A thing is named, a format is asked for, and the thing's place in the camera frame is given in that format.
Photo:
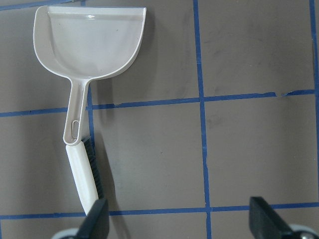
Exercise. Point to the white hand brush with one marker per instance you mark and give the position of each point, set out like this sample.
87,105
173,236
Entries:
84,167

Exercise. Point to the white plastic dustpan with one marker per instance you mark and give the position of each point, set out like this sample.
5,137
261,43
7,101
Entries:
84,44

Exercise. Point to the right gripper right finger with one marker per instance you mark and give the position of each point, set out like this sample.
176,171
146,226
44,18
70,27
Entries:
265,223

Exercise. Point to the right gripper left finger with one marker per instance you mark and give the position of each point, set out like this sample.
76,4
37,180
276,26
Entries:
96,224

